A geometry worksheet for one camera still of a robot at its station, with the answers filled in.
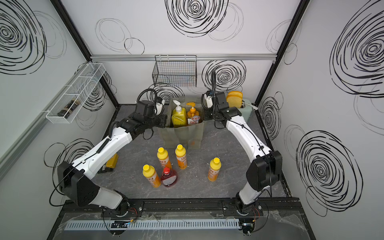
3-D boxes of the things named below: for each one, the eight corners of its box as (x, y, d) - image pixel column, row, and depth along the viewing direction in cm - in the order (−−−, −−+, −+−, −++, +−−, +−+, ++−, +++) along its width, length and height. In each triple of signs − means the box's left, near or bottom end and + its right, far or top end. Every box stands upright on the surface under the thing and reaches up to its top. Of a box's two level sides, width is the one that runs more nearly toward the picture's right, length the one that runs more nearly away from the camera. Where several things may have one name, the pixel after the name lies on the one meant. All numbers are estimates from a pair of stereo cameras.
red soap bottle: (165, 186, 82) (159, 175, 68) (169, 178, 85) (165, 165, 71) (172, 190, 81) (168, 179, 67) (177, 181, 84) (173, 169, 70)
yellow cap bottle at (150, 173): (152, 188, 82) (141, 173, 64) (154, 181, 85) (143, 164, 66) (162, 188, 82) (153, 173, 64) (163, 181, 85) (155, 164, 66)
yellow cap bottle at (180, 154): (181, 172, 88) (178, 154, 70) (177, 166, 90) (173, 148, 72) (187, 167, 89) (185, 149, 71) (183, 162, 91) (180, 143, 74)
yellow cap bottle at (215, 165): (207, 182, 84) (211, 166, 66) (207, 175, 87) (210, 157, 69) (215, 182, 84) (221, 166, 66) (215, 175, 87) (220, 157, 69)
